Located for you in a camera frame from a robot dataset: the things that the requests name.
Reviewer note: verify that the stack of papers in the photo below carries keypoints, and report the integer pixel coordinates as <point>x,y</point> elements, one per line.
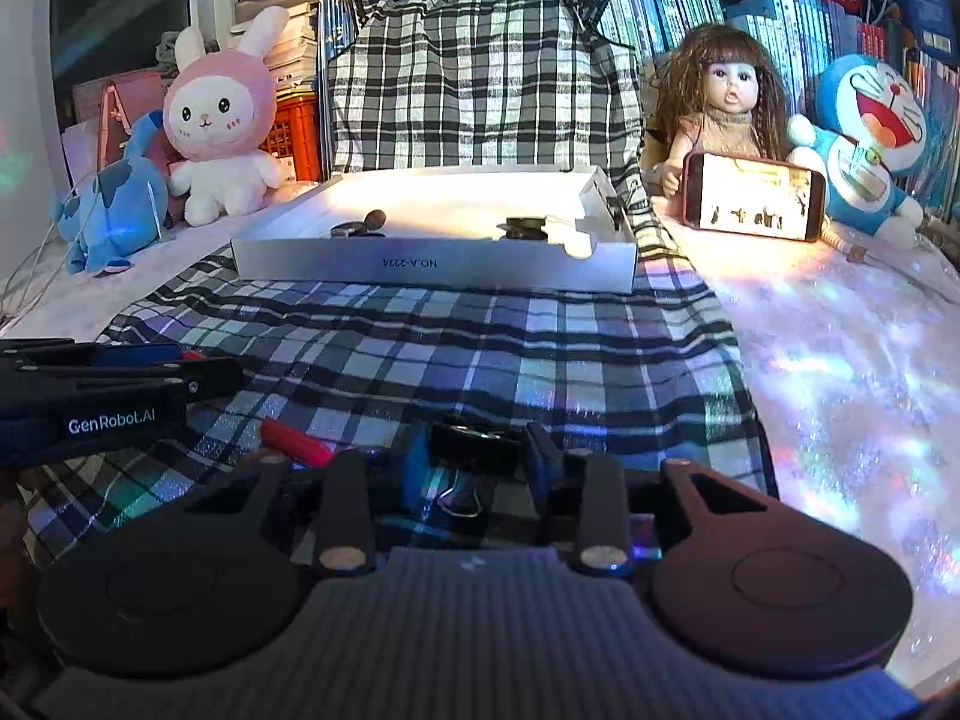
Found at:
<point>292,45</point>

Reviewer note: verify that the black binder clip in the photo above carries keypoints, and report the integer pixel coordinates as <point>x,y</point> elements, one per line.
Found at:
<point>472,446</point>
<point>525,229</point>

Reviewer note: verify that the large blue cat plush toy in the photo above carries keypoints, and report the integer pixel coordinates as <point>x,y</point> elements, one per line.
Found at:
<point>870,112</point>

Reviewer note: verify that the white round object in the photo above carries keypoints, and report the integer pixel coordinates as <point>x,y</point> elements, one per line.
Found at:
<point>579,245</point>

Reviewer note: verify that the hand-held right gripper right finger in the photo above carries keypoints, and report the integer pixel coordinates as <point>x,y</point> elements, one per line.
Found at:
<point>544,465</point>

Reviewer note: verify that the dark brown oval object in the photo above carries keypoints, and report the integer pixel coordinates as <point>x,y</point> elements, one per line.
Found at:
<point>375,219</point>

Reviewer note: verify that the row of books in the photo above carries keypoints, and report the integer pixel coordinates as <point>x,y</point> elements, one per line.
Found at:
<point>810,30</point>

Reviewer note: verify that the pink bag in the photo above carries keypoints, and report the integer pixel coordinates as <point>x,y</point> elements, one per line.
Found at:
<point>112,94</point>

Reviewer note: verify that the white cardboard box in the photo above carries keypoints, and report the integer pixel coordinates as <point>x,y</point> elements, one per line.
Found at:
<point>450,195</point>

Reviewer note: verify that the smartphone in pink case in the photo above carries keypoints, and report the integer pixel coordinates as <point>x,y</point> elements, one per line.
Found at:
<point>750,195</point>

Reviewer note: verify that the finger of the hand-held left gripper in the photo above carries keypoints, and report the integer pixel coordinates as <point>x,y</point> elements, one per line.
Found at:
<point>135,354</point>
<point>210,379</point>

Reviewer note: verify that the pink bunny plush toy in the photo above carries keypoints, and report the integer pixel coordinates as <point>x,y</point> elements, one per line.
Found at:
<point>217,105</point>

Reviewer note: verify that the black flat object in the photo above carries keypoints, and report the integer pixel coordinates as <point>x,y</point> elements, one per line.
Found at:
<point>346,229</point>

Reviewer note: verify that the grey plush toy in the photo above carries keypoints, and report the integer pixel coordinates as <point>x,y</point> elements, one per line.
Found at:
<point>169,52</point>

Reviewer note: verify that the orange plastic crate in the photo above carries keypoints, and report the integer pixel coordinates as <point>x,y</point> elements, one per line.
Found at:
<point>296,135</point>

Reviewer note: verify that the dark window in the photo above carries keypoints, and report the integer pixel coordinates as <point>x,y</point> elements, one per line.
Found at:
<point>112,22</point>

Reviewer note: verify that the brown-haired doll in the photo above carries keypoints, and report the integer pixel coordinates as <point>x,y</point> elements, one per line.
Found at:
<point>731,90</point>

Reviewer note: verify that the black and white plaid cloth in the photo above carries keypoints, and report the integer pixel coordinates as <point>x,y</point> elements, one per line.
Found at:
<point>450,337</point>

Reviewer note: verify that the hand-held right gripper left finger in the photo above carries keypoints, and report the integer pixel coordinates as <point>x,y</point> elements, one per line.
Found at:
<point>416,476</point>

